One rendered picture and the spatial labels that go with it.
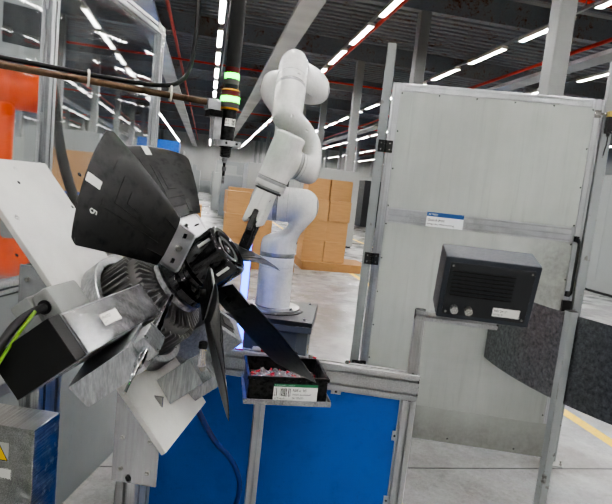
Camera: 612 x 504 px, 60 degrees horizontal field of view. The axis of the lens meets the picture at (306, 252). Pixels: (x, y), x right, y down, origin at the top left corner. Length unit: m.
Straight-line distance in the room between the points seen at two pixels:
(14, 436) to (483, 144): 2.55
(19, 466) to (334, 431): 0.88
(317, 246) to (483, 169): 6.52
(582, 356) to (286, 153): 1.69
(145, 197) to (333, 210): 8.36
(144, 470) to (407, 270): 2.10
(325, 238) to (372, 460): 7.78
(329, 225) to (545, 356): 6.97
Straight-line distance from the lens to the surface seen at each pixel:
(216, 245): 1.11
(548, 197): 3.15
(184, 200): 1.26
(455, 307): 1.57
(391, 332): 3.10
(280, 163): 1.42
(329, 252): 9.42
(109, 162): 0.99
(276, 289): 1.81
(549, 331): 2.72
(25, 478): 1.29
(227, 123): 1.25
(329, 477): 1.80
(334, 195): 9.31
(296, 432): 1.74
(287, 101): 1.54
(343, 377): 1.64
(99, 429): 2.62
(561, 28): 8.14
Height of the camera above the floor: 1.37
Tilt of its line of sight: 7 degrees down
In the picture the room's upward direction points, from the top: 6 degrees clockwise
